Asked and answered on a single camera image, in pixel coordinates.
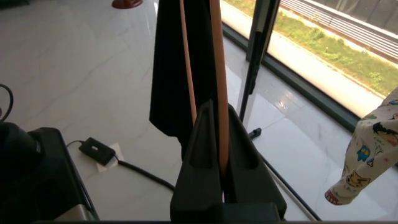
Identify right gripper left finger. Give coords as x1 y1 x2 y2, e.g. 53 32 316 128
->
170 100 223 222

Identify red round-foot stand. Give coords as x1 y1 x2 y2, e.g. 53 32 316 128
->
111 0 144 9

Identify black clothes rack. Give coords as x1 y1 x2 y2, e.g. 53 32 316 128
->
238 29 323 222

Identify black garment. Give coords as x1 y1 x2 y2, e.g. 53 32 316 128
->
149 0 218 159

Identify black power adapter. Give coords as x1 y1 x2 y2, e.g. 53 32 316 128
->
78 136 116 166

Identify cream printed garment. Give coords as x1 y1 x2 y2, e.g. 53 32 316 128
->
325 86 398 206

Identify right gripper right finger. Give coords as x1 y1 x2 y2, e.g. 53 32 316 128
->
223 105 287 222

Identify window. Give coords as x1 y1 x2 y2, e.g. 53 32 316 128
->
220 0 398 133

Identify pink clothes hanger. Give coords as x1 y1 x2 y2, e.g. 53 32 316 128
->
178 0 230 175

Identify black cable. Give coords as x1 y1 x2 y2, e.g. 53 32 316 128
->
66 139 175 192
0 83 15 123

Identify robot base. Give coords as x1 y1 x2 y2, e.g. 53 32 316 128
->
0 121 100 222

